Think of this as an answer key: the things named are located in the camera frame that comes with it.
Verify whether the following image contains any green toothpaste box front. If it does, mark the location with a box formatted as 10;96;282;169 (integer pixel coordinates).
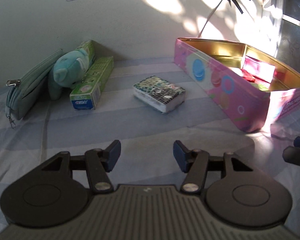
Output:
70;56;114;110

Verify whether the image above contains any green toothpaste box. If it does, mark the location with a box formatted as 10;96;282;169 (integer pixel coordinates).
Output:
70;56;114;110
76;40;95;67

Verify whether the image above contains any patterned tissue pack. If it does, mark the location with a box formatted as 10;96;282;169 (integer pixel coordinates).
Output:
133;75;186;113

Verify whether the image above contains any red small box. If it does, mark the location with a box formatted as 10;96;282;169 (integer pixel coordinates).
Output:
239;69;255;83

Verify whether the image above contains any pink zipper pouch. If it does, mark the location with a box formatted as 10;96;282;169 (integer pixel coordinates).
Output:
242;56;275;83

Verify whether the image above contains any teal plush toy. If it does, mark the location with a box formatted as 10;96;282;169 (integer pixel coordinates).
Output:
48;48;89;100

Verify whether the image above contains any teal pencil case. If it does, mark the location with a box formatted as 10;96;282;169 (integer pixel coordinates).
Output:
5;49;63;129

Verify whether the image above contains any green snack packet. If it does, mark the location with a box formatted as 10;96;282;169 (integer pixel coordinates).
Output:
251;83;269;92

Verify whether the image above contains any pink macaron biscuit tin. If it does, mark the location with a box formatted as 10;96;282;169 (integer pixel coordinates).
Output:
174;37;300;132

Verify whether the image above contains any white power cable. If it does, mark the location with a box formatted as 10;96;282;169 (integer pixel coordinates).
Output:
197;0;227;39

